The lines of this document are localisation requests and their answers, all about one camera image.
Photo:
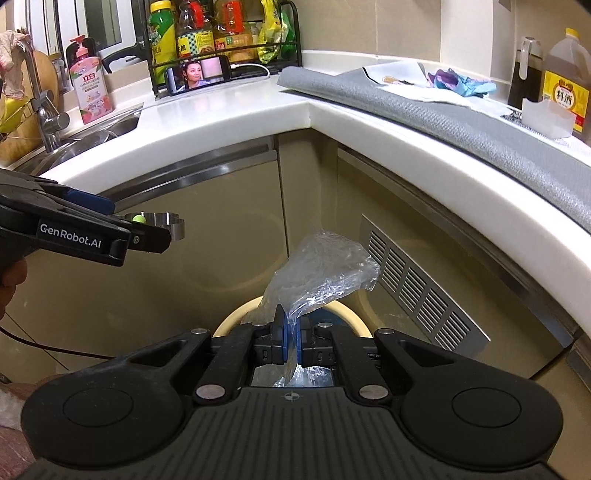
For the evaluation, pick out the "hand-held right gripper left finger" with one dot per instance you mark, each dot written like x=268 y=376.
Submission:
x=279 y=330

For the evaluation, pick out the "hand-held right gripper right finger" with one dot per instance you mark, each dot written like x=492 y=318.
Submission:
x=304 y=339

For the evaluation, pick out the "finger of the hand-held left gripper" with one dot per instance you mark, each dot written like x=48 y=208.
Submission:
x=90 y=203
x=152 y=239

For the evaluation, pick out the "beige round trash bin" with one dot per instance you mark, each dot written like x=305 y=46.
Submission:
x=231 y=321

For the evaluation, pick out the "clear plastic bag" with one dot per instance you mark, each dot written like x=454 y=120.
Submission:
x=323 y=263

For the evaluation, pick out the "person's left hand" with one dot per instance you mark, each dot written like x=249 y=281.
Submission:
x=10 y=290

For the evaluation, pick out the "beige cabinet door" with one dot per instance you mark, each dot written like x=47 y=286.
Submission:
x=351 y=267
x=207 y=230

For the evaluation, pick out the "stainless steel sink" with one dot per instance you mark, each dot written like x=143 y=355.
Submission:
x=92 y=136

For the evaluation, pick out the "steel kitchen faucet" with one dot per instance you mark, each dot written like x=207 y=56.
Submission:
x=48 y=124

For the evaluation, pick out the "pink dish soap bottle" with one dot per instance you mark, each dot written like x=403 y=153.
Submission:
x=92 y=92

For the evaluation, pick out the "yellow rag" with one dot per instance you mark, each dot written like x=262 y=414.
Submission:
x=11 y=113

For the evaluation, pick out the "silver cabinet vent grille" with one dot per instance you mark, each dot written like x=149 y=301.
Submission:
x=415 y=277

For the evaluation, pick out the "wooden cutting board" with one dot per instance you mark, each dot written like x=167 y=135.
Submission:
x=48 y=69

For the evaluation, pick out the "pink rag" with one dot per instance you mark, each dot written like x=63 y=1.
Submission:
x=11 y=55

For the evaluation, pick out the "smartphone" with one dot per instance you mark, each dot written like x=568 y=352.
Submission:
x=198 y=74

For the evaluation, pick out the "green bottle with yellow cap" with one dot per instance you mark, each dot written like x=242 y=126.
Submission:
x=161 y=41

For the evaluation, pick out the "dark sauce bottle red cap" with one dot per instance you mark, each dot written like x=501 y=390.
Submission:
x=194 y=41

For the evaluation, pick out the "pink patterned cloth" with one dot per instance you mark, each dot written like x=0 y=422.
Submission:
x=11 y=415

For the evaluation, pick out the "yellow green snack packet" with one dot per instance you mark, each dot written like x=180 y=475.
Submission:
x=270 y=37

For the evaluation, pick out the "grey counter mat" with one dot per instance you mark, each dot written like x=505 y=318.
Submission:
x=415 y=120

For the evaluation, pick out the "white printed cloth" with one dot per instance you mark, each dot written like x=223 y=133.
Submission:
x=392 y=74

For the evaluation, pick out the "purple blue wrapper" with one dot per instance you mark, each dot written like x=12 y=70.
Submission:
x=461 y=85

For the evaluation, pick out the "clear plastic cup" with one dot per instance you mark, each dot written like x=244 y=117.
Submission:
x=547 y=117

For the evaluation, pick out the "dark soy sauce dispenser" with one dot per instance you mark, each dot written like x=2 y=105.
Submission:
x=524 y=87

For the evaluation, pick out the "cooking wine jug yellow label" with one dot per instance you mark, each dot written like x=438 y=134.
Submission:
x=565 y=97

